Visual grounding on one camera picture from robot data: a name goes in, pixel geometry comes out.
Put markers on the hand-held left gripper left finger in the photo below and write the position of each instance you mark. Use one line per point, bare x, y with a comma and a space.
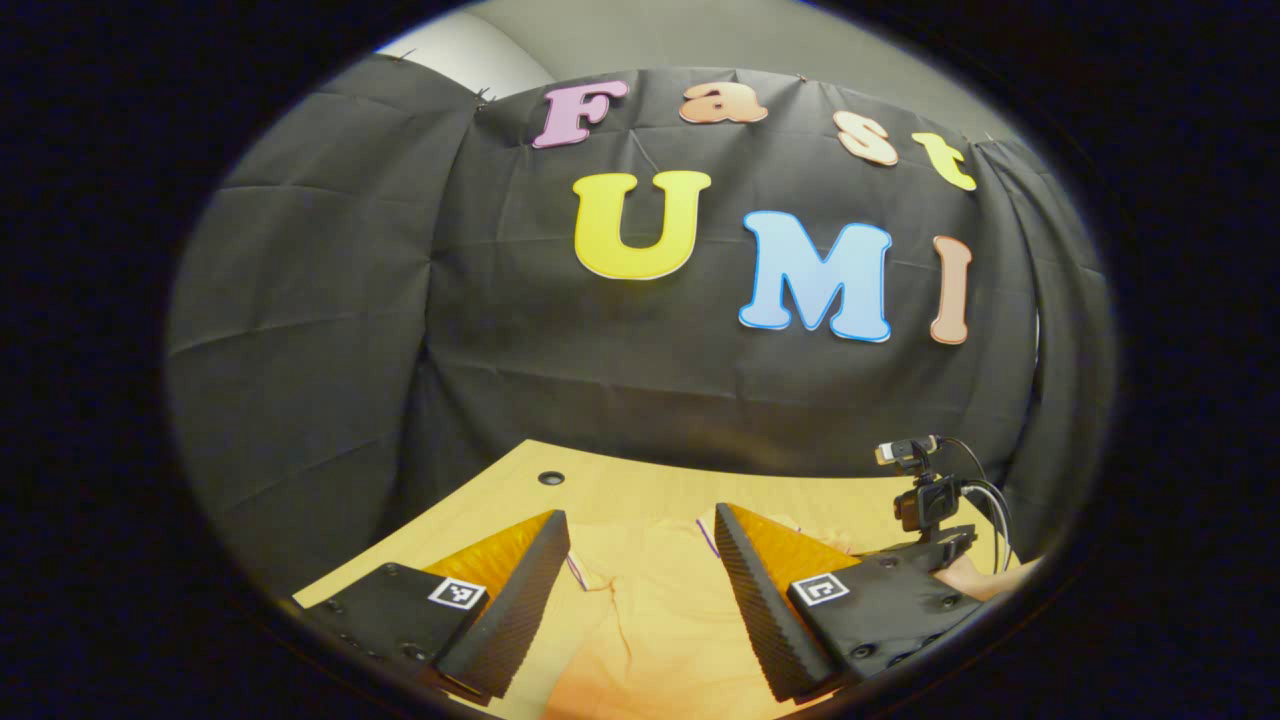
510, 620

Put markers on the black backdrop cloth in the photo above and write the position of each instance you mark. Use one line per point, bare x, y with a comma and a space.
640, 400

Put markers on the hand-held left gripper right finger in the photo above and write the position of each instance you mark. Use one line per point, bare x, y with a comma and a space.
760, 620

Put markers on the orange T-shirt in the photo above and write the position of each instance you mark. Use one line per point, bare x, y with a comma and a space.
650, 620

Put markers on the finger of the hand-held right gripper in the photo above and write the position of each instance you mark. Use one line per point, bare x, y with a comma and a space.
945, 548

